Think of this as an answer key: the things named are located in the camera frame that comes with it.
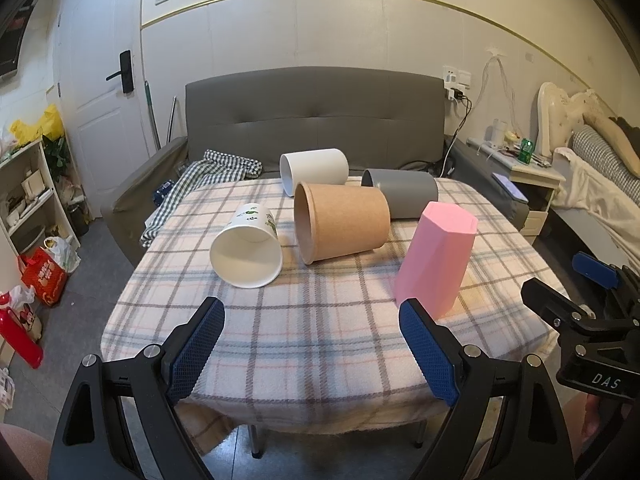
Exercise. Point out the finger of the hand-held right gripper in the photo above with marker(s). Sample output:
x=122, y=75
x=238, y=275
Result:
x=595, y=269
x=550, y=305

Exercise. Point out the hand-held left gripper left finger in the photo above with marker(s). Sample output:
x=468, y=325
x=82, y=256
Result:
x=192, y=355

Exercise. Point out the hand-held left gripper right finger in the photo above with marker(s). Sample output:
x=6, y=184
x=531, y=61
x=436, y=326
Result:
x=430, y=355

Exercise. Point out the pink faceted cup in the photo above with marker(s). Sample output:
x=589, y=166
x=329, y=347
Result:
x=435, y=260

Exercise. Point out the white paper cup green print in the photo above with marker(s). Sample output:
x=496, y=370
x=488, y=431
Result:
x=246, y=255

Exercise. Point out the brown kraft paper cup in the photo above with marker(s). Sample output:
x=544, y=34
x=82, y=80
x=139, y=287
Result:
x=345, y=222

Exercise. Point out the grey cup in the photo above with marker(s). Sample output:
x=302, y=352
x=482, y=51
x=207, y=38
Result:
x=407, y=192

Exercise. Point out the plain white cup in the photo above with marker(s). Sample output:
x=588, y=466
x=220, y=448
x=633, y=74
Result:
x=315, y=167

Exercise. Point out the person's right hand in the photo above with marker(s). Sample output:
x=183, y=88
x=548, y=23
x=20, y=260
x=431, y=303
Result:
x=591, y=417

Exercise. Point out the bed with pillows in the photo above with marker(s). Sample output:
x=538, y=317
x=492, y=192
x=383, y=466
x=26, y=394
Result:
x=595, y=195

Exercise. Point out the metal table leg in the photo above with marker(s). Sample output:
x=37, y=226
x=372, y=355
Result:
x=419, y=435
x=257, y=442

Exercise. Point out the white nightstand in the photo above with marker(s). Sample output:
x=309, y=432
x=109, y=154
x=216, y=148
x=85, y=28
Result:
x=535, y=180

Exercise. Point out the plaid tablecloth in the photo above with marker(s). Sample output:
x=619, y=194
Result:
x=325, y=325

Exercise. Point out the checked grey pillow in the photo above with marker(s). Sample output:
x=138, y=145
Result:
x=605, y=160

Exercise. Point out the beige pillow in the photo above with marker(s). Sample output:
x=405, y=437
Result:
x=617, y=140

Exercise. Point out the green bottle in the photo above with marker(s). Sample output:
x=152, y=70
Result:
x=526, y=152

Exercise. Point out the cream bed headboard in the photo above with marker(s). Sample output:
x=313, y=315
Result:
x=560, y=110

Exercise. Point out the blue patterned item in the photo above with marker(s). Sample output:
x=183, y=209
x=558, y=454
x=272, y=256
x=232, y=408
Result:
x=162, y=194

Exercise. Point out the white plastic bag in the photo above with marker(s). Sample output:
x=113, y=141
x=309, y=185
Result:
x=62, y=255

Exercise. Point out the red gift bag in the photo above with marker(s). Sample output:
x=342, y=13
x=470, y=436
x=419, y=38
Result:
x=44, y=280

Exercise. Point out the white humidifier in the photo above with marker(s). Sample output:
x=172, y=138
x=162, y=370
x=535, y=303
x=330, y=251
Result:
x=498, y=132

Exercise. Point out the green checked cloth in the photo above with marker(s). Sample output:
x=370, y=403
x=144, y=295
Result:
x=200, y=177

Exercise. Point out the person's left leg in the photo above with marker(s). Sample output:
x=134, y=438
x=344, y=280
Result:
x=22, y=455

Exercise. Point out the black charger plug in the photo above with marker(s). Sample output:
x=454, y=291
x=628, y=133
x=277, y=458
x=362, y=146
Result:
x=456, y=95

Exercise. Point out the white storage shelf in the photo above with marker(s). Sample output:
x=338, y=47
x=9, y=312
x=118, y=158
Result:
x=30, y=195

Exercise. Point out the metal pole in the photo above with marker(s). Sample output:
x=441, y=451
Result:
x=171, y=117

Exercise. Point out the green artificial plant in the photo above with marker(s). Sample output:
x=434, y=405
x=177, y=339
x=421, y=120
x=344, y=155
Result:
x=57, y=157

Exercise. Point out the white door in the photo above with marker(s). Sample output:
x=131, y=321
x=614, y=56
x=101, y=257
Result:
x=95, y=135

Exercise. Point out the green mop stick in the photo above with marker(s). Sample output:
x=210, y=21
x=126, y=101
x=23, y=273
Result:
x=151, y=115

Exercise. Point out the grey sofa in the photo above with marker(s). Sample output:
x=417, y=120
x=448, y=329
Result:
x=310, y=110

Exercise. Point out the yellow plastic bag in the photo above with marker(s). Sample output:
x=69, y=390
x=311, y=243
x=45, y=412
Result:
x=37, y=127

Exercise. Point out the white wall outlet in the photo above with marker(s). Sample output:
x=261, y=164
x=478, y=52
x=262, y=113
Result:
x=457, y=76

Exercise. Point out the dark wall screen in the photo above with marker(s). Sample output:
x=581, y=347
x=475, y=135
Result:
x=12, y=40

